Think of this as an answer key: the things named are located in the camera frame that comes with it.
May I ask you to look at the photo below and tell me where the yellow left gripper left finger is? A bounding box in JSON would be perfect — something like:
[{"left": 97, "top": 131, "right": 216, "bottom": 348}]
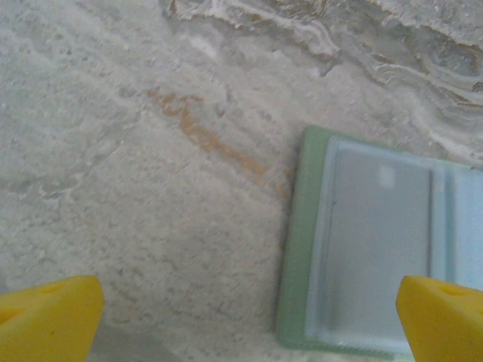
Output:
[{"left": 0, "top": 275, "right": 105, "bottom": 362}]

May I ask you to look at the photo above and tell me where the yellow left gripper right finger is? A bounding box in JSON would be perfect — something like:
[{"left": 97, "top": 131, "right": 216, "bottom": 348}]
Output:
[{"left": 395, "top": 275, "right": 483, "bottom": 362}]

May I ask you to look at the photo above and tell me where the green card holder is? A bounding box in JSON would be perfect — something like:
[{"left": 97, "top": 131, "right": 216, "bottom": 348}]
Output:
[{"left": 274, "top": 125, "right": 483, "bottom": 362}]

